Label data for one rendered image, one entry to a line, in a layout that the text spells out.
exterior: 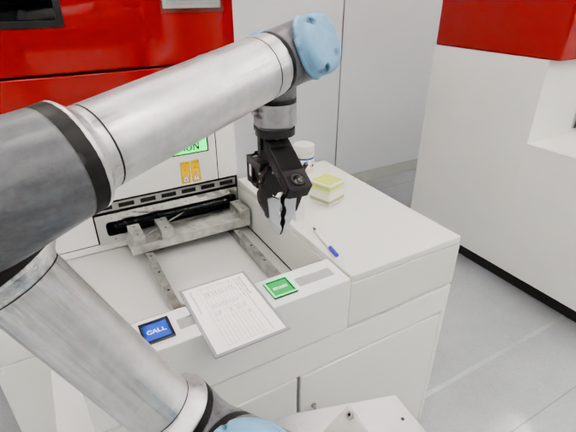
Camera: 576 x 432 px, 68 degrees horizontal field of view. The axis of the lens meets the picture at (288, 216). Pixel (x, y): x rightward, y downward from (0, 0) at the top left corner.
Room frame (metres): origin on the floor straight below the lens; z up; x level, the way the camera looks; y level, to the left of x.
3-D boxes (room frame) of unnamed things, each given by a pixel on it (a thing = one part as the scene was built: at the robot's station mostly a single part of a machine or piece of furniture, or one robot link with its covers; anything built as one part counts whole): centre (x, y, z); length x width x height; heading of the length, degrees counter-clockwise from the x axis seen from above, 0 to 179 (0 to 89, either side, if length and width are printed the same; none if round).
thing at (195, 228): (1.13, 0.30, 0.87); 0.36 x 0.08 x 0.03; 120
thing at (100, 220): (1.18, 0.36, 0.89); 0.44 x 0.02 x 0.10; 120
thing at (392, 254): (1.11, -0.14, 0.89); 0.62 x 0.35 x 0.14; 30
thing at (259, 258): (1.03, 0.09, 0.84); 0.50 x 0.02 x 0.03; 30
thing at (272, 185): (0.74, 0.03, 1.25); 0.09 x 0.08 x 0.12; 30
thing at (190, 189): (1.19, 0.37, 0.96); 0.44 x 0.01 x 0.02; 120
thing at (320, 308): (0.66, 0.13, 0.89); 0.55 x 0.09 x 0.14; 120
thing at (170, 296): (0.90, 0.32, 0.84); 0.50 x 0.02 x 0.03; 30
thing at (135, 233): (1.06, 0.44, 0.89); 0.08 x 0.03 x 0.03; 30
